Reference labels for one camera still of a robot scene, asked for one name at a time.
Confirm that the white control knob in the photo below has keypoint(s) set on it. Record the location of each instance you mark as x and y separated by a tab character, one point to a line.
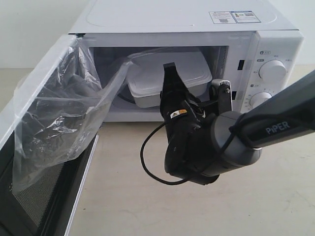
272	71
259	98

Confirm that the lower white control knob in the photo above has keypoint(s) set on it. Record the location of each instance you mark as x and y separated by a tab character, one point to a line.
259	98

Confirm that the upper white control knob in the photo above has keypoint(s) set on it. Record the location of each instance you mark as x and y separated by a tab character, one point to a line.
272	71

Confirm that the white Midea microwave oven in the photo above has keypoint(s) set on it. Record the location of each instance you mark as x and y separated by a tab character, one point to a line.
233	52

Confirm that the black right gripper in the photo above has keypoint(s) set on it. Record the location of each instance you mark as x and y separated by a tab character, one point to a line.
182	115

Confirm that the white microwave door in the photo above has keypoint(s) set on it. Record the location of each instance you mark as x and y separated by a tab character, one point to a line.
47	207

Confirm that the clear plastic protective film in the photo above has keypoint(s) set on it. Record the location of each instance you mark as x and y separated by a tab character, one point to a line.
68	111

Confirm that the white plastic lidded container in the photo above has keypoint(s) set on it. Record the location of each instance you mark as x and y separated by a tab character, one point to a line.
147	73

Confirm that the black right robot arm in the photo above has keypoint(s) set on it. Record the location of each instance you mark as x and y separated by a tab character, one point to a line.
202	144

